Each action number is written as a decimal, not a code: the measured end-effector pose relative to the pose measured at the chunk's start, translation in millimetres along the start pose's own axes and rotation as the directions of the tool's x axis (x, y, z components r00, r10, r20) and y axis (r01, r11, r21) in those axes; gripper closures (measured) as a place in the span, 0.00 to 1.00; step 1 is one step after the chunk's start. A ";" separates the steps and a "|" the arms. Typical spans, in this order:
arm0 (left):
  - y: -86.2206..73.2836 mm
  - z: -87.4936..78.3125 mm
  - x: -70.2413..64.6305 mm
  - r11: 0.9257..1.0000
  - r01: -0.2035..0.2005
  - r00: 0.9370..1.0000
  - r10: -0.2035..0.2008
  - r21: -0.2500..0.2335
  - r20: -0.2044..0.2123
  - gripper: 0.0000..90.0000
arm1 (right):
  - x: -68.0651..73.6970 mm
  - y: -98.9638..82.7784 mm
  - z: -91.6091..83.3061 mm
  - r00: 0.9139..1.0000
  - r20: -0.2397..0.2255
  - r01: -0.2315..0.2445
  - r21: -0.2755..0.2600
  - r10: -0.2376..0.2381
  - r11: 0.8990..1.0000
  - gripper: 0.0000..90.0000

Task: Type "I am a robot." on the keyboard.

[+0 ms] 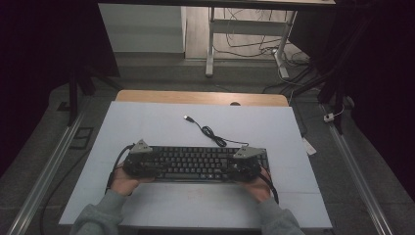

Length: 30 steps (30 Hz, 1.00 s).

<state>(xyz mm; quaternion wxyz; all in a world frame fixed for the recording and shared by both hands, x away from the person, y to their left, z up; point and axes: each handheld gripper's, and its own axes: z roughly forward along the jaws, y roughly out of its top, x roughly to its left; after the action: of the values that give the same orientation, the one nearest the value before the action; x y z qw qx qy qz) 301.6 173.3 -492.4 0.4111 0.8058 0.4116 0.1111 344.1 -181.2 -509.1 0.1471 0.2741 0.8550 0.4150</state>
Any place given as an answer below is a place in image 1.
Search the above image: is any hand-held gripper black cable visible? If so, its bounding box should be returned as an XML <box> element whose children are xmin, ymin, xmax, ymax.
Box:
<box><xmin>105</xmin><ymin>144</ymin><xmax>136</xmax><ymax>194</ymax></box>
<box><xmin>258</xmin><ymin>165</ymin><xmax>280</xmax><ymax>206</ymax></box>

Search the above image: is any black metal stand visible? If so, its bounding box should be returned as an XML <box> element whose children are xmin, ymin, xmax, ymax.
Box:
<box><xmin>293</xmin><ymin>32</ymin><xmax>363</xmax><ymax>135</ymax></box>
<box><xmin>67</xmin><ymin>65</ymin><xmax>123</xmax><ymax>127</ymax></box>

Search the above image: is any right hand-held gripper black cable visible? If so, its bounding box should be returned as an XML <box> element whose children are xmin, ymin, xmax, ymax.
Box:
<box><xmin>258</xmin><ymin>165</ymin><xmax>280</xmax><ymax>206</ymax></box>

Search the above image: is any tangle of floor cables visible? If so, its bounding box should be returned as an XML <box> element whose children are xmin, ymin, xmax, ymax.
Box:
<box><xmin>213</xmin><ymin>8</ymin><xmax>316</xmax><ymax>96</ymax></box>

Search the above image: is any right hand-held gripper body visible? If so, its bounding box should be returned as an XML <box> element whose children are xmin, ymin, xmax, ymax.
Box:
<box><xmin>232</xmin><ymin>146</ymin><xmax>265</xmax><ymax>182</ymax></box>

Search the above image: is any thin black floor cable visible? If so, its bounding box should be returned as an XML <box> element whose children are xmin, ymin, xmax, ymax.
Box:
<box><xmin>39</xmin><ymin>149</ymin><xmax>93</xmax><ymax>235</ymax></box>

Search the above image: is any person's left hand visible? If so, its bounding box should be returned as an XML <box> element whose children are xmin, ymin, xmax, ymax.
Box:
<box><xmin>110</xmin><ymin>165</ymin><xmax>156</xmax><ymax>198</ymax></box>

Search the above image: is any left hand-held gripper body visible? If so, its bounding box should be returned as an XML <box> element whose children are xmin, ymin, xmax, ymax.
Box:
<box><xmin>122</xmin><ymin>139</ymin><xmax>155</xmax><ymax>179</ymax></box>

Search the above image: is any white cabinet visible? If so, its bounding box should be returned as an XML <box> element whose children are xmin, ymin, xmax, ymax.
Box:
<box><xmin>98</xmin><ymin>3</ymin><xmax>187</xmax><ymax>54</ymax></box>

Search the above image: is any dark curtain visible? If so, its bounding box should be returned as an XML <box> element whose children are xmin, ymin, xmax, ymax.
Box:
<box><xmin>0</xmin><ymin>0</ymin><xmax>120</xmax><ymax>179</ymax></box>
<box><xmin>289</xmin><ymin>0</ymin><xmax>415</xmax><ymax>200</ymax></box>

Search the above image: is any black keyboard cable with plug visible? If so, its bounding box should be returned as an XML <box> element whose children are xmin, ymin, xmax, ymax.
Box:
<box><xmin>183</xmin><ymin>115</ymin><xmax>250</xmax><ymax>149</ymax></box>

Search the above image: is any black floor frame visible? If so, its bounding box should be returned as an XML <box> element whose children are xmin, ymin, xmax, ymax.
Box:
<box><xmin>69</xmin><ymin>126</ymin><xmax>95</xmax><ymax>151</ymax></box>

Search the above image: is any white table mat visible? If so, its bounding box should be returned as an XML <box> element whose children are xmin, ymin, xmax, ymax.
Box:
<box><xmin>58</xmin><ymin>101</ymin><xmax>333</xmax><ymax>229</ymax></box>

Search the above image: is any wooden table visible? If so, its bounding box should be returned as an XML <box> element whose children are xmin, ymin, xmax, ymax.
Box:
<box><xmin>115</xmin><ymin>89</ymin><xmax>290</xmax><ymax>108</ymax></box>

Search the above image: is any white paper tag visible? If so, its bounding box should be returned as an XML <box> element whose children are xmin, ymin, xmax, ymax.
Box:
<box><xmin>301</xmin><ymin>136</ymin><xmax>318</xmax><ymax>157</ymax></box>

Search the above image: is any person's right hand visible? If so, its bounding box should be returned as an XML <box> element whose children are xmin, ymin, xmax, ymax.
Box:
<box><xmin>239</xmin><ymin>166</ymin><xmax>272</xmax><ymax>204</ymax></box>

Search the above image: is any white-framed background desk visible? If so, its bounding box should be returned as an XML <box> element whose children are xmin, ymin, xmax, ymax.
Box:
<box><xmin>97</xmin><ymin>0</ymin><xmax>337</xmax><ymax>79</ymax></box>

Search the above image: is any aluminium rail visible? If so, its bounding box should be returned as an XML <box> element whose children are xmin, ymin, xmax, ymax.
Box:
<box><xmin>321</xmin><ymin>104</ymin><xmax>394</xmax><ymax>235</ymax></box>
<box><xmin>6</xmin><ymin>107</ymin><xmax>88</xmax><ymax>235</ymax></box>

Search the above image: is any black keyboard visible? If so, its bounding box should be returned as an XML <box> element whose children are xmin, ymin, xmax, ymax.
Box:
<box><xmin>140</xmin><ymin>145</ymin><xmax>272</xmax><ymax>184</ymax></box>

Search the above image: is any left hand-held gripper black cable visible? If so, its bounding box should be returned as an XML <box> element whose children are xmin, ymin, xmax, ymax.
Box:
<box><xmin>105</xmin><ymin>144</ymin><xmax>136</xmax><ymax>194</ymax></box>

